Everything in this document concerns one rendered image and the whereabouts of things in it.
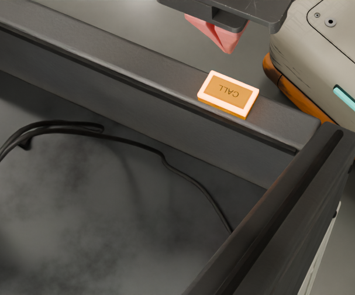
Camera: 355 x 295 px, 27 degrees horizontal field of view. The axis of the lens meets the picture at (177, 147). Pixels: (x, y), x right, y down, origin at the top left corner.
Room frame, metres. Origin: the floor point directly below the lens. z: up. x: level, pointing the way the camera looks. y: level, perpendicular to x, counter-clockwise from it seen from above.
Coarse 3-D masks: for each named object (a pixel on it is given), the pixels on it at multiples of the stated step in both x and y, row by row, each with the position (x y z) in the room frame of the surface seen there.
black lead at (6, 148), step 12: (60, 120) 0.42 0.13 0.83; (24, 132) 0.31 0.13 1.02; (36, 132) 0.30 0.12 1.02; (48, 132) 0.31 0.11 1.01; (60, 132) 0.31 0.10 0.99; (72, 132) 0.32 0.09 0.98; (84, 132) 0.33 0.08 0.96; (96, 132) 0.40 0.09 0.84; (12, 144) 0.29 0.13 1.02; (24, 144) 0.39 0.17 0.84; (132, 144) 0.35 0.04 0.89; (0, 156) 0.29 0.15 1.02; (168, 168) 0.34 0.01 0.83; (192, 180) 0.32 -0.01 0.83; (204, 192) 0.31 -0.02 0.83; (216, 204) 0.29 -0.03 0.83; (228, 228) 0.26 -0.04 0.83
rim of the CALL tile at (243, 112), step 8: (208, 80) 0.36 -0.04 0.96; (232, 80) 0.36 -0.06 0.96; (248, 88) 0.35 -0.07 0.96; (256, 88) 0.35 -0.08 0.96; (200, 96) 0.35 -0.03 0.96; (208, 96) 0.35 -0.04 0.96; (256, 96) 0.34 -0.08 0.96; (216, 104) 0.34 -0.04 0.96; (224, 104) 0.34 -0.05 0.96; (248, 104) 0.33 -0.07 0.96; (240, 112) 0.32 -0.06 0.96
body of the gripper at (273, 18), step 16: (208, 0) 0.32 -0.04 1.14; (224, 0) 0.32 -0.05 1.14; (240, 0) 0.31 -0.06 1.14; (256, 0) 0.31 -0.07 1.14; (272, 0) 0.31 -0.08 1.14; (288, 0) 0.31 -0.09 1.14; (240, 16) 0.30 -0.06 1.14; (256, 16) 0.30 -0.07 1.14; (272, 16) 0.30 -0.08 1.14; (272, 32) 0.29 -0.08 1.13
